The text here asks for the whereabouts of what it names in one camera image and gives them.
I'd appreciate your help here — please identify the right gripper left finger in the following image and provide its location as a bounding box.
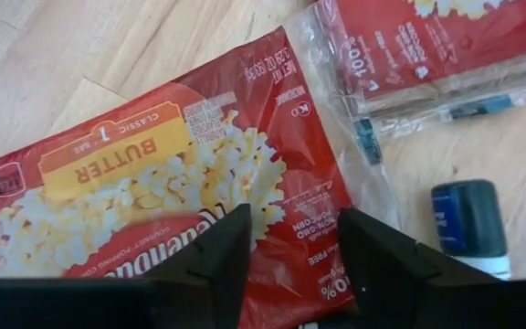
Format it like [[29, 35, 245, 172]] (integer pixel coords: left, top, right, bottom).
[[146, 203, 253, 329]]

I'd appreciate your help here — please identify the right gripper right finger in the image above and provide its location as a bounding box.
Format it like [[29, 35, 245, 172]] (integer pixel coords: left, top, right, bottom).
[[337, 207, 443, 329]]

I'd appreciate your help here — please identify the red popcorn packet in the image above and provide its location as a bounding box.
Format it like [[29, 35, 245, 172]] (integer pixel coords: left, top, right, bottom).
[[0, 25, 358, 329], [284, 0, 526, 138]]

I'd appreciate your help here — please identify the blue marker dark cap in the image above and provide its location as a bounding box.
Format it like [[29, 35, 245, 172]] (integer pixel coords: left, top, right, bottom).
[[430, 178, 513, 281]]

